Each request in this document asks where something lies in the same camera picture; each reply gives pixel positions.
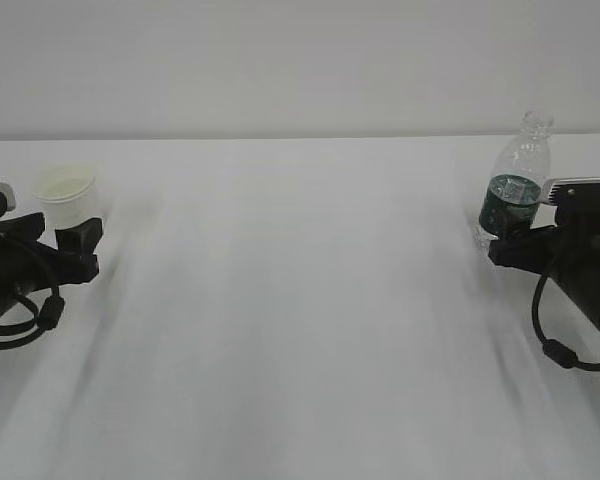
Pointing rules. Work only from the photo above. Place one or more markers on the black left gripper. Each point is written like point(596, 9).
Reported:
point(27, 263)

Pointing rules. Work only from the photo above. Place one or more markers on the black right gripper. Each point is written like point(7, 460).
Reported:
point(570, 252)

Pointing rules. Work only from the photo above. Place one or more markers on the white paper cup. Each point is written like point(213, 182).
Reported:
point(68, 195)

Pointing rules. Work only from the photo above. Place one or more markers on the clear green-label water bottle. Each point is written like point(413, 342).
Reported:
point(513, 192)

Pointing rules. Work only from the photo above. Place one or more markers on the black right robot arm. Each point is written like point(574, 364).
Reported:
point(585, 294)

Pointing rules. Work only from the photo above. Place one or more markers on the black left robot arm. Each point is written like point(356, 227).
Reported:
point(32, 312)

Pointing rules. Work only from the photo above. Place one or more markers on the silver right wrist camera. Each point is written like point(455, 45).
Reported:
point(575, 199)

